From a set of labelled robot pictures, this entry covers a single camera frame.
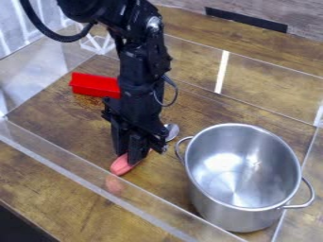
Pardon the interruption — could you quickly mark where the stainless steel pot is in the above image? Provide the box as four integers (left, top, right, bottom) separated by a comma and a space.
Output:
174, 123, 316, 233

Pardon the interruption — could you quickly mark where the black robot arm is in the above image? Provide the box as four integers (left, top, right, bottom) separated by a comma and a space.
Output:
58, 0, 173, 165

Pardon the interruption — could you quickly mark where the black cable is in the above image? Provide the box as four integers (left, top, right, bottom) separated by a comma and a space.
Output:
18, 0, 99, 43

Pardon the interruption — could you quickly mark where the pink handled metal spoon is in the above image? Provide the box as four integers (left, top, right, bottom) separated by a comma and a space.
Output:
110, 123, 179, 176

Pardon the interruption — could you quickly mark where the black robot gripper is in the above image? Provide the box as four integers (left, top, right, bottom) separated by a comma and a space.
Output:
103, 78, 169, 165

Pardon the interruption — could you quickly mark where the black strip on wall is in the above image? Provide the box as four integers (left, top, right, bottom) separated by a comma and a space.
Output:
205, 7, 289, 33

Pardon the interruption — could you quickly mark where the clear acrylic barrier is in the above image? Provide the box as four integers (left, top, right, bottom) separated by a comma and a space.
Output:
0, 18, 323, 242

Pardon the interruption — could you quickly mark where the red plastic block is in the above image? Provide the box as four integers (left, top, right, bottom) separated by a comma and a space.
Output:
70, 72, 122, 98

